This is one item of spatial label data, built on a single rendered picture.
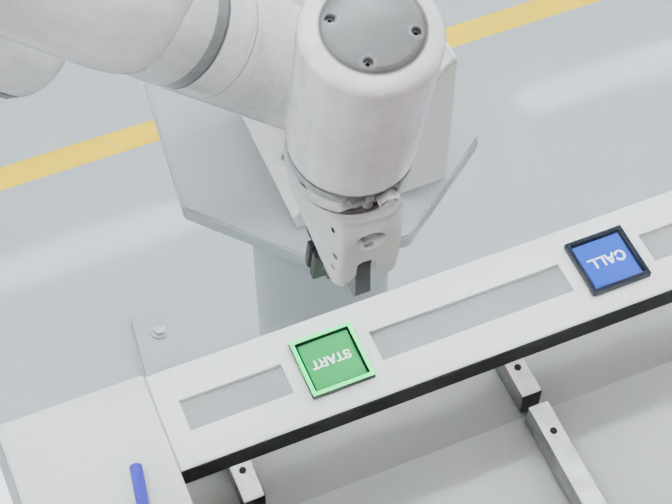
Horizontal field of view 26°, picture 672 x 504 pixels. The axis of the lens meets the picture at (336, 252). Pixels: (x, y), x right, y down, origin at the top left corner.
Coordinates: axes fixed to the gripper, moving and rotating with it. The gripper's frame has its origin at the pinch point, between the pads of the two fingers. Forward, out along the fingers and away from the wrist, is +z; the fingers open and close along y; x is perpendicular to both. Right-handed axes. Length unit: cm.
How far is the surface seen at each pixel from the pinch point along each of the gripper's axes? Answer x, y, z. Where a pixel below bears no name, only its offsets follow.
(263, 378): 5.7, -2.6, 15.7
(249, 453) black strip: 9.2, -8.4, 15.1
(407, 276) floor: -39, 38, 122
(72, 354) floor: 16, 44, 123
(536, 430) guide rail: -17.0, -13.0, 25.5
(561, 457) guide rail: -17.4, -16.4, 23.6
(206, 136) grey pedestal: -1.6, 30.8, 36.7
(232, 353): 7.3, 0.4, 15.9
